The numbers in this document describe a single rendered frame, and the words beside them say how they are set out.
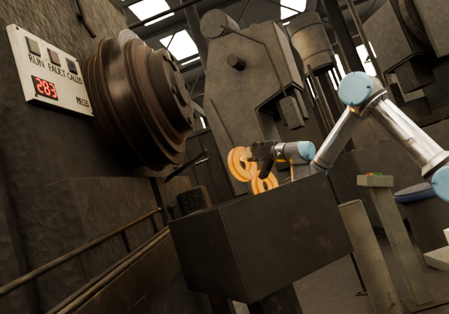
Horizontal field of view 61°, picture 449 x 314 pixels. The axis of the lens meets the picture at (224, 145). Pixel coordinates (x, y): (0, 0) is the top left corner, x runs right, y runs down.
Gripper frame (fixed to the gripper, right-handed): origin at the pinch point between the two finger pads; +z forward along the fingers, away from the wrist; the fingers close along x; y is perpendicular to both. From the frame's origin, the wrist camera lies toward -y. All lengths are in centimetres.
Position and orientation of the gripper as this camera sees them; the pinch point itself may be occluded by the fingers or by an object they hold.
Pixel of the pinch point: (241, 160)
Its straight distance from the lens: 167.9
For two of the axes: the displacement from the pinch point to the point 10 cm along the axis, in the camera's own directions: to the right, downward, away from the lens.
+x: -6.6, 1.3, -7.4
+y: -1.4, -9.9, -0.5
